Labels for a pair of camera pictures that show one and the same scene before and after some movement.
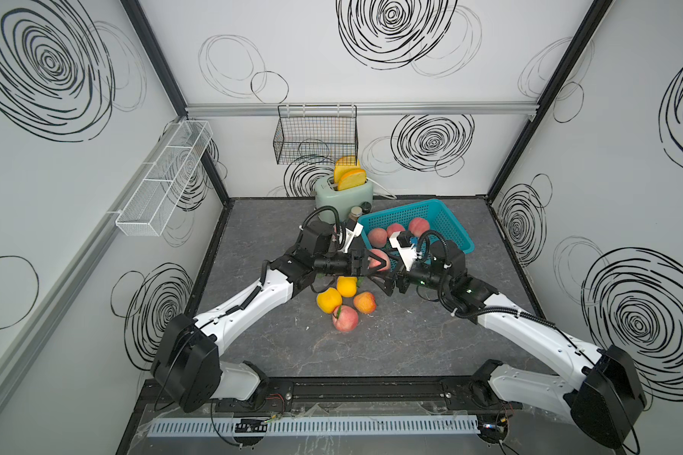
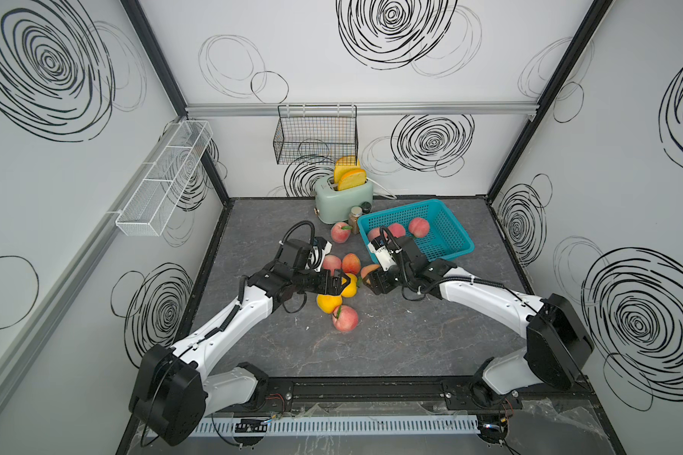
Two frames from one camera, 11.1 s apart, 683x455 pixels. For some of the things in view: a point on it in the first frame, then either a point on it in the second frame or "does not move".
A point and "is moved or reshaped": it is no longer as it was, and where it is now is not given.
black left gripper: x=373 y=269 → x=335 y=288
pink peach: x=378 y=237 does not move
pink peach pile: x=344 y=318 does not move
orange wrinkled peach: x=365 y=302 is moved or reshaped
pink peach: x=394 y=227 does not move
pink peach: x=418 y=226 does not move
